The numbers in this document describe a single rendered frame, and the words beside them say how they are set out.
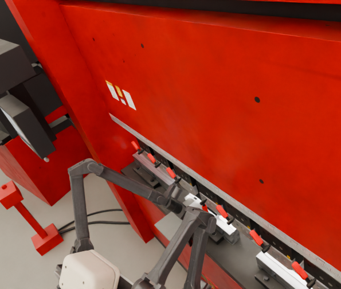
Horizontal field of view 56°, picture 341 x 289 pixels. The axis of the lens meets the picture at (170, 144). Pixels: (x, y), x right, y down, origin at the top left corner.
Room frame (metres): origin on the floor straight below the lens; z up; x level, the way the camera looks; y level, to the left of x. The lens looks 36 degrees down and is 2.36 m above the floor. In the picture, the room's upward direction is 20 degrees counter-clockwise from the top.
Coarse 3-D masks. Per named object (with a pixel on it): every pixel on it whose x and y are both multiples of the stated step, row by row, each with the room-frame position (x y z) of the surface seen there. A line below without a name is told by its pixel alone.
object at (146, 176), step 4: (132, 168) 1.89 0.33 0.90; (140, 168) 1.86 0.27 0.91; (136, 172) 1.83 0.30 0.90; (140, 172) 1.81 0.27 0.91; (144, 172) 1.80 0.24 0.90; (140, 176) 1.78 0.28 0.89; (144, 176) 1.75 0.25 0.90; (148, 176) 1.74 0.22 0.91; (144, 180) 1.73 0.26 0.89; (148, 180) 1.70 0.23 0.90; (156, 180) 1.67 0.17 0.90; (148, 184) 1.69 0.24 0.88; (152, 184) 1.64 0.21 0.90; (156, 184) 1.63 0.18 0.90
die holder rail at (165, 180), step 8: (136, 152) 1.98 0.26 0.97; (136, 160) 1.91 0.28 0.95; (144, 160) 1.85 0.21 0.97; (144, 168) 1.81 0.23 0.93; (152, 168) 1.73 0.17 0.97; (152, 176) 1.72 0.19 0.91; (160, 176) 1.62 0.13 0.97; (168, 176) 1.59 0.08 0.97; (160, 184) 1.64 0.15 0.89; (168, 184) 1.52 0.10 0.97; (176, 184) 1.54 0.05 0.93
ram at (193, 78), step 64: (128, 64) 1.39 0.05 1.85; (192, 64) 0.94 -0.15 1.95; (256, 64) 0.69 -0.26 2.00; (320, 64) 0.53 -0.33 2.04; (192, 128) 1.04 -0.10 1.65; (256, 128) 0.72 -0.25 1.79; (320, 128) 0.53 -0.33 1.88; (256, 192) 0.76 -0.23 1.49; (320, 192) 0.53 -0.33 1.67; (320, 256) 0.53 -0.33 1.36
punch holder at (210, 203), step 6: (198, 186) 1.13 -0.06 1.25; (204, 186) 1.08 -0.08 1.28; (204, 192) 1.09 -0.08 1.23; (210, 192) 1.04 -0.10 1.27; (204, 198) 1.10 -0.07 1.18; (210, 198) 1.05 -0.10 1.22; (216, 198) 1.01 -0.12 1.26; (222, 198) 1.01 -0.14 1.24; (210, 204) 1.06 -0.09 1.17; (216, 204) 1.02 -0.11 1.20; (222, 204) 1.01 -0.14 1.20; (216, 210) 1.03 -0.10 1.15
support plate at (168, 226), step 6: (186, 204) 1.28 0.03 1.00; (168, 216) 1.23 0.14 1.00; (174, 216) 1.22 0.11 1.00; (162, 222) 1.21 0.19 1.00; (168, 222) 1.19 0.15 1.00; (174, 222) 1.18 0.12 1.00; (180, 222) 1.16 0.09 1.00; (162, 228) 1.17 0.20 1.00; (168, 228) 1.15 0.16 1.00; (174, 228) 1.14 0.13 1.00; (168, 234) 1.12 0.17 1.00; (174, 234) 1.10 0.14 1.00; (168, 240) 1.08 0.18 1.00
